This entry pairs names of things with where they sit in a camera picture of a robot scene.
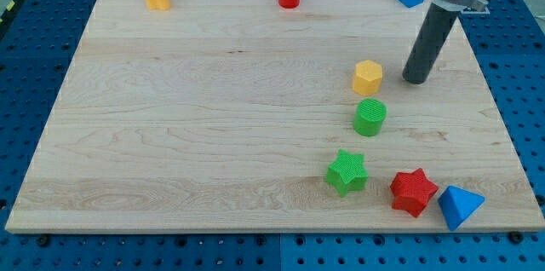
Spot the light wooden board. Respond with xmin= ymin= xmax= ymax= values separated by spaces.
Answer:
xmin=6 ymin=0 xmax=544 ymax=234

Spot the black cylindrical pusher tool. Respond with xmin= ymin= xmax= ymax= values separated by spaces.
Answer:
xmin=402 ymin=3 xmax=459 ymax=84

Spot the green star block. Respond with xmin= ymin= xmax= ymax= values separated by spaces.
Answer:
xmin=325 ymin=149 xmax=369 ymax=198

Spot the green cylinder block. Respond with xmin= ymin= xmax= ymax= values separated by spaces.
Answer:
xmin=353 ymin=98 xmax=387 ymax=136

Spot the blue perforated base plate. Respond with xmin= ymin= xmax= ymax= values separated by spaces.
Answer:
xmin=1 ymin=0 xmax=544 ymax=270

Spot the red star block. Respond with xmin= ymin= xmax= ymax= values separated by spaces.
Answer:
xmin=390 ymin=168 xmax=439 ymax=218

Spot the blue triangle block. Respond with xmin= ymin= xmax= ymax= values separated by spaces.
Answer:
xmin=438 ymin=186 xmax=485 ymax=231

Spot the yellow hexagon block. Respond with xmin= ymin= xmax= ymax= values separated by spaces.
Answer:
xmin=352 ymin=60 xmax=383 ymax=96

